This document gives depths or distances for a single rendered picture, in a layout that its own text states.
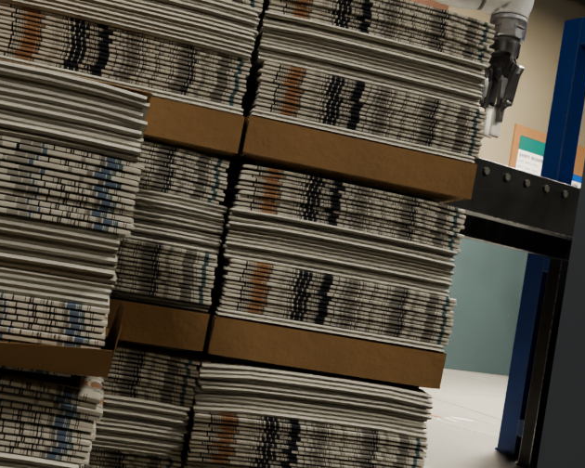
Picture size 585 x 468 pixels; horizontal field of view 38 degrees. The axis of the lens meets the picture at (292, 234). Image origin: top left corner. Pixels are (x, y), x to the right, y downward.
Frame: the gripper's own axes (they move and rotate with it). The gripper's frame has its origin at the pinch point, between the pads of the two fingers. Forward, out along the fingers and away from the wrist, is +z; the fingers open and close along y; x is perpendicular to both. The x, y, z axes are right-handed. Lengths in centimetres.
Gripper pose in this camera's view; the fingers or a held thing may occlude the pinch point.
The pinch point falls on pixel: (492, 123)
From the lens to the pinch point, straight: 214.2
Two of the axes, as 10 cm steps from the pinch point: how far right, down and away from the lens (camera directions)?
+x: 8.3, 1.7, 5.4
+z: -1.7, 9.8, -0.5
